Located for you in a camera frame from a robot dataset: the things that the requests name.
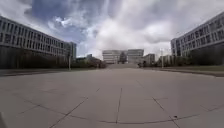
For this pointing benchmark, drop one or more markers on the long pale office building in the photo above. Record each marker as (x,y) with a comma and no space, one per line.
(30,41)

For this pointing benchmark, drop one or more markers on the row of bushes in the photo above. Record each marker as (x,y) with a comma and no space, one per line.
(40,62)

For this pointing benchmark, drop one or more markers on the long grey office building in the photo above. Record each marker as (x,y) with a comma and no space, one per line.
(203,40)

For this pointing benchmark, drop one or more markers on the distant pale building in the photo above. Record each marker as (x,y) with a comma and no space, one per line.
(121,56)

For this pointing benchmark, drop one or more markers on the grey concrete slab plaza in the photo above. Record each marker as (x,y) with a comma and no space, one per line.
(113,93)

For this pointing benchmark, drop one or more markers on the pale lamp pole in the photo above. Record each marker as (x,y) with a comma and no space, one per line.
(162,58)

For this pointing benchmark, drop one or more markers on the grass strip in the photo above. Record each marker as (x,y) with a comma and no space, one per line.
(200,68)

